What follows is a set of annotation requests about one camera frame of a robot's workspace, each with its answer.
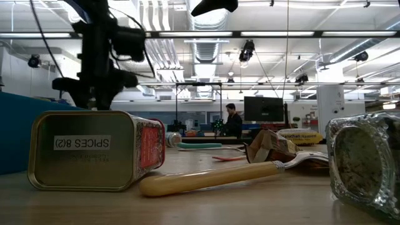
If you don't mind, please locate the small orange-handled spoon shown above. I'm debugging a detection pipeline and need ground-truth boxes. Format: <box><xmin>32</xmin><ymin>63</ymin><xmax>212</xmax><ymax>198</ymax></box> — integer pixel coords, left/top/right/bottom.
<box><xmin>211</xmin><ymin>155</ymin><xmax>248</xmax><ymax>163</ymax></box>

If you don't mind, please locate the dark teal plastic bin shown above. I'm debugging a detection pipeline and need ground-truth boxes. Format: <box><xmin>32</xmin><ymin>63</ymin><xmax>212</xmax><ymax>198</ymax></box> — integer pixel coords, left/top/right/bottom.
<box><xmin>0</xmin><ymin>91</ymin><xmax>84</xmax><ymax>175</ymax></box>

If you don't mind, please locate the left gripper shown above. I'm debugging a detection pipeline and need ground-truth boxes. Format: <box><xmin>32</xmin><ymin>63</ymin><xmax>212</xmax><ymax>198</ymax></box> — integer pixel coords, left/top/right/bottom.
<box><xmin>51</xmin><ymin>21</ymin><xmax>139</xmax><ymax>111</ymax></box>

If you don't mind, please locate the wooden-handled metal spoon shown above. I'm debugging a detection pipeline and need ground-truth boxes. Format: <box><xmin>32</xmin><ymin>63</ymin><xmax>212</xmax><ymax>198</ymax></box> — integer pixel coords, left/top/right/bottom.
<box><xmin>139</xmin><ymin>151</ymin><xmax>329</xmax><ymax>198</ymax></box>

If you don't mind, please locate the person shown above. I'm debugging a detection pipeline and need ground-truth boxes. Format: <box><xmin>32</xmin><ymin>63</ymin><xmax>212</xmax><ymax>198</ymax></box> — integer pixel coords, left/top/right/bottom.
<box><xmin>222</xmin><ymin>102</ymin><xmax>244</xmax><ymax>139</ymax></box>

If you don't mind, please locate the red rectangular spice tin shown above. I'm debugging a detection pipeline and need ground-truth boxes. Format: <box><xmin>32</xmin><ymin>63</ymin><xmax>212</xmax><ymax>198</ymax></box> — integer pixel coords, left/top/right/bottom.
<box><xmin>27</xmin><ymin>110</ymin><xmax>166</xmax><ymax>193</ymax></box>

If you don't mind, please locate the black aluminium rig frame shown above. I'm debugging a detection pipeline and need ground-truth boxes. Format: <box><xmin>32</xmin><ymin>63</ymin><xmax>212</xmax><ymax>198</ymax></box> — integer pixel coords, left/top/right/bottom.
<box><xmin>181</xmin><ymin>136</ymin><xmax>328</xmax><ymax>146</ymax></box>

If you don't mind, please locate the yellow Maruchan ramen packet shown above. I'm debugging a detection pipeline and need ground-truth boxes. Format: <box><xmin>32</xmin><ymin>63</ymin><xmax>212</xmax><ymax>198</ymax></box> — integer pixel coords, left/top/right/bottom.
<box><xmin>276</xmin><ymin>127</ymin><xmax>324</xmax><ymax>146</ymax></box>

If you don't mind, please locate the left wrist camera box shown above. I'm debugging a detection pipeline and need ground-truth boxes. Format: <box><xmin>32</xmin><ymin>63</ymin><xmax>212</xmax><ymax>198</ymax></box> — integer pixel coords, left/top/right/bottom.
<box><xmin>112</xmin><ymin>26</ymin><xmax>147</xmax><ymax>63</ymax></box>

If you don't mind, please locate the teal-handled metal spoon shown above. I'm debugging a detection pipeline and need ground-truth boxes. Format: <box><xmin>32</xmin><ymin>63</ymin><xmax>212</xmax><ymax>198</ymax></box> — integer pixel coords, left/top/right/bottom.
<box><xmin>176</xmin><ymin>142</ymin><xmax>224</xmax><ymax>150</ymax></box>

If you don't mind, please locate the long silver metal spoon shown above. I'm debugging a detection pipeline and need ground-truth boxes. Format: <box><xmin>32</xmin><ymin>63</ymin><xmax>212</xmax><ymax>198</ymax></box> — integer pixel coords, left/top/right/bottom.
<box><xmin>177</xmin><ymin>146</ymin><xmax>248</xmax><ymax>154</ymax></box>

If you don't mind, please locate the black computer monitor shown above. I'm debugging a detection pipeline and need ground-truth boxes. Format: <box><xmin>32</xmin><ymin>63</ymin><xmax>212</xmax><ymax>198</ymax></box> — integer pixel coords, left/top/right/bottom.
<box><xmin>243</xmin><ymin>96</ymin><xmax>284</xmax><ymax>123</ymax></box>

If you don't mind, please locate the small glass spice jar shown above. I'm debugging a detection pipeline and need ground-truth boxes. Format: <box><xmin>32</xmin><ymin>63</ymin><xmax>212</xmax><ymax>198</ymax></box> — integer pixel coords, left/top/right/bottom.
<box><xmin>164</xmin><ymin>131</ymin><xmax>183</xmax><ymax>148</ymax></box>

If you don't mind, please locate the brown foil packet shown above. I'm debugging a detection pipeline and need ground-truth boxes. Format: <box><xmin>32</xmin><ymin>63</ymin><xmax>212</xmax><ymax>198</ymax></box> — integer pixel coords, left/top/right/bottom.
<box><xmin>244</xmin><ymin>129</ymin><xmax>313</xmax><ymax>165</ymax></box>

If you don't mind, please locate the black hanging camera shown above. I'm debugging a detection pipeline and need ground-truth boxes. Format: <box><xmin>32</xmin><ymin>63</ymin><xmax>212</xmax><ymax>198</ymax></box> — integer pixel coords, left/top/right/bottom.
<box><xmin>239</xmin><ymin>39</ymin><xmax>256</xmax><ymax>63</ymax></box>

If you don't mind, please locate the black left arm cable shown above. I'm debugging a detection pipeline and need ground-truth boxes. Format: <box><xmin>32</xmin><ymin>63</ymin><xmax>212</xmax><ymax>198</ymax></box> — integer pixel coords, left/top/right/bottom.
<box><xmin>29</xmin><ymin>0</ymin><xmax>65</xmax><ymax>79</ymax></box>

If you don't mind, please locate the black background rig frame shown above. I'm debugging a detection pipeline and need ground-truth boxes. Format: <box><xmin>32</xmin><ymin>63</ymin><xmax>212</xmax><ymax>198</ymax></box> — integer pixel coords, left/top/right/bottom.
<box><xmin>174</xmin><ymin>81</ymin><xmax>223</xmax><ymax>132</ymax></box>

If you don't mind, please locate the silver ventilation duct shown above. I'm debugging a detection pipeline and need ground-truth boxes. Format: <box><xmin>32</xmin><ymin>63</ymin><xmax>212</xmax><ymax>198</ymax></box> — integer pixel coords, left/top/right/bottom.
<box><xmin>186</xmin><ymin>0</ymin><xmax>231</xmax><ymax>99</ymax></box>

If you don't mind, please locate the square glass herb jar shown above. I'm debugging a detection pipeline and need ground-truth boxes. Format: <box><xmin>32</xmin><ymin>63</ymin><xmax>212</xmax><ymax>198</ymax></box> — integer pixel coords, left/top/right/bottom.
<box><xmin>324</xmin><ymin>111</ymin><xmax>400</xmax><ymax>223</ymax></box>

